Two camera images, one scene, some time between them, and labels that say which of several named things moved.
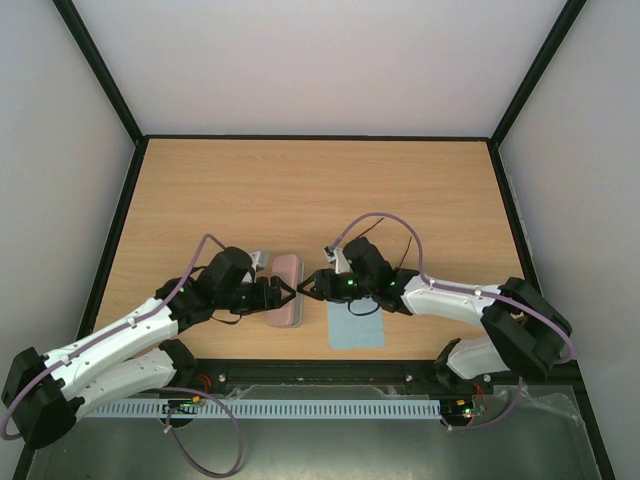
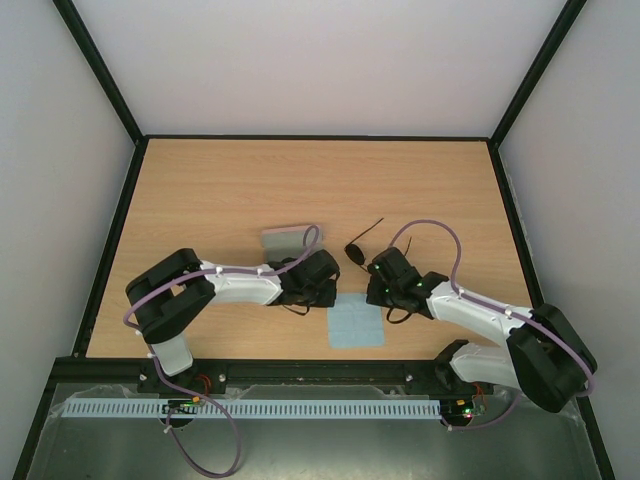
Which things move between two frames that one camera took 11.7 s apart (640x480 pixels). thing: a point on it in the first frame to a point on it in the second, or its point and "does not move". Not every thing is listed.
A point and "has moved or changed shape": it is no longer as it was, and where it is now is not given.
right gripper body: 319,285 to 376,292
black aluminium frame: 506,189 does not move
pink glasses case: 289,269 has moved or changed shape
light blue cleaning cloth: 358,323 does not move
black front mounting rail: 218,378 does not move
